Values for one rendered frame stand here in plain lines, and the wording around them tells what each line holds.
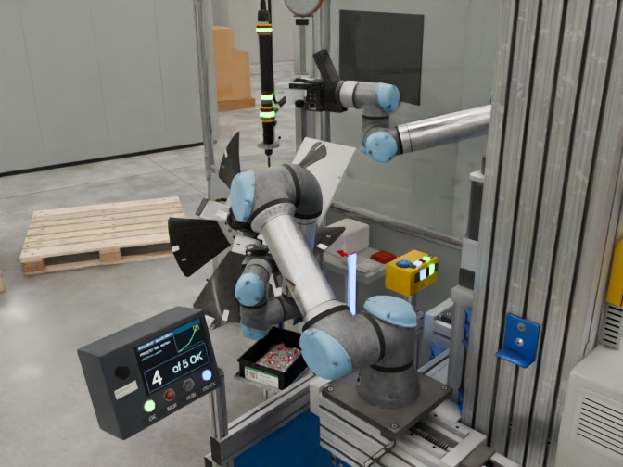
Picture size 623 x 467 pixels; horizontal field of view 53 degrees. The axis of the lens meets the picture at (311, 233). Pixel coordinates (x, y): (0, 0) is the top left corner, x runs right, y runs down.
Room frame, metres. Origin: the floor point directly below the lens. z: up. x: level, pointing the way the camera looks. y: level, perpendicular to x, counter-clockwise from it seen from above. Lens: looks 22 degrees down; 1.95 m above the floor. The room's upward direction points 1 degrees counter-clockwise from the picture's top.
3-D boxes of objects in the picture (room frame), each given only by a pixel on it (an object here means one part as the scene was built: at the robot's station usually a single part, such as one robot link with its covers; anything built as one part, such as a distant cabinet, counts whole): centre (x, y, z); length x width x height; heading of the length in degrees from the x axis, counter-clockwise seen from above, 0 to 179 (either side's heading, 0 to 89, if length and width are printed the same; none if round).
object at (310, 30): (2.65, 0.02, 0.90); 0.08 x 0.06 x 1.80; 81
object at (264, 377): (1.68, 0.11, 0.85); 0.22 x 0.17 x 0.07; 152
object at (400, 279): (1.90, -0.33, 1.02); 0.16 x 0.10 x 0.11; 136
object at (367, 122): (1.71, -0.18, 1.54); 0.11 x 0.08 x 0.11; 0
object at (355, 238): (2.48, -0.13, 0.92); 0.17 x 0.16 x 0.11; 136
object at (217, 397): (1.30, 0.24, 0.96); 0.03 x 0.03 x 0.20; 46
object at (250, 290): (1.52, 0.16, 1.17); 0.11 x 0.08 x 0.09; 173
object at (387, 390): (1.24, -0.18, 1.09); 0.15 x 0.15 x 0.10
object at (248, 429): (1.61, -0.06, 0.82); 0.90 x 0.04 x 0.08; 136
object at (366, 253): (2.41, -0.17, 0.85); 0.36 x 0.24 x 0.03; 46
